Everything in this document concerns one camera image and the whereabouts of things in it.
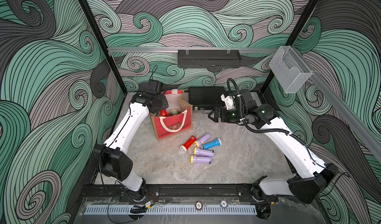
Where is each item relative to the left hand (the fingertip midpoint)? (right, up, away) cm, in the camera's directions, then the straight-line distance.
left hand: (163, 102), depth 80 cm
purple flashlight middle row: (+19, -28, +4) cm, 34 cm away
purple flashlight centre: (+20, -25, +8) cm, 33 cm away
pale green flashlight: (+5, -6, +18) cm, 19 cm away
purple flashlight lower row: (+21, -32, +1) cm, 39 cm away
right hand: (+27, -7, -9) cm, 29 cm away
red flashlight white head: (+12, -27, +5) cm, 30 cm away
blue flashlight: (+28, -26, +8) cm, 39 cm away
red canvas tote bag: (+7, -8, -2) cm, 11 cm away
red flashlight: (+1, -6, -3) cm, 6 cm away
